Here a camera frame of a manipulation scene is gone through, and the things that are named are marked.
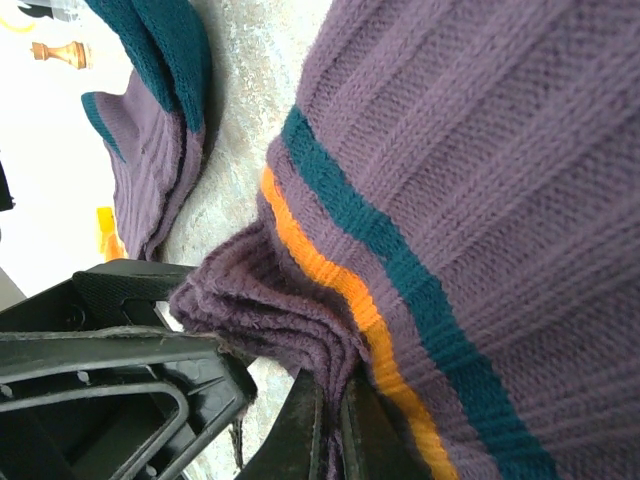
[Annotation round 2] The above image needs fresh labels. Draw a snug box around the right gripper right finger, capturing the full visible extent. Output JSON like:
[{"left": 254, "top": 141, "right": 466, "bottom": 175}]
[{"left": 342, "top": 377, "right": 431, "bottom": 480}]

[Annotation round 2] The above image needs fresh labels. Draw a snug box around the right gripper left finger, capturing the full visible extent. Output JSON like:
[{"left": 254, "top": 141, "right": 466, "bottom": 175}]
[{"left": 234, "top": 372, "right": 326, "bottom": 480}]

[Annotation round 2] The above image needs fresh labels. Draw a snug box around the purple sock teal orange trim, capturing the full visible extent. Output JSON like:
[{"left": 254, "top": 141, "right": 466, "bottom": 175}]
[
  {"left": 168, "top": 0, "right": 640, "bottom": 480},
  {"left": 80, "top": 0, "right": 214, "bottom": 261}
]

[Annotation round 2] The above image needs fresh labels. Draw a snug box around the yellow block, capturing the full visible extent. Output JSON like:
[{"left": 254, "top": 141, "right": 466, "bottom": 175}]
[{"left": 96, "top": 206, "right": 129, "bottom": 262}]

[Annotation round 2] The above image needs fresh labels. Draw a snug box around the small orange toy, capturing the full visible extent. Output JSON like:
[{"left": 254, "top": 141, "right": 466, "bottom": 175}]
[{"left": 30, "top": 40, "right": 94, "bottom": 71}]

